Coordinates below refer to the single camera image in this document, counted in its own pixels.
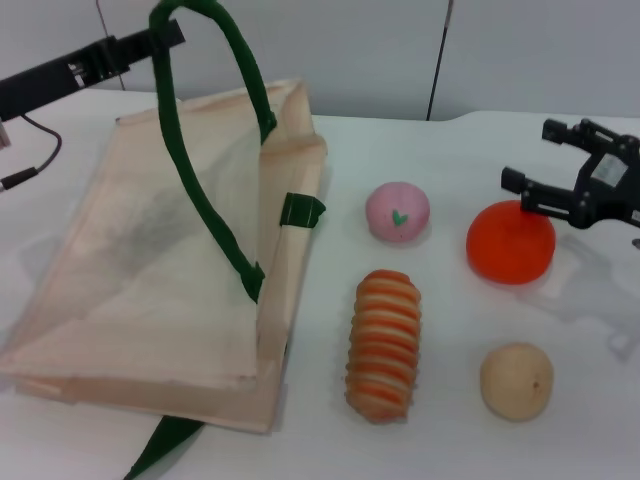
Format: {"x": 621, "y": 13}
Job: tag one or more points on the orange striped bread roll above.
{"x": 385, "y": 350}

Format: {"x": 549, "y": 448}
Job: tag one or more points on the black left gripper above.
{"x": 50, "y": 82}

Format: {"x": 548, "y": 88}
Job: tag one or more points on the dark thin background pole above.
{"x": 436, "y": 75}

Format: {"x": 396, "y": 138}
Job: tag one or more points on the orange fruit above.
{"x": 510, "y": 245}

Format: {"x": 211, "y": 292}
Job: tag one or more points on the beige round fruit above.
{"x": 515, "y": 382}

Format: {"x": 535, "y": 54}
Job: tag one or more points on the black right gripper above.
{"x": 610, "y": 195}

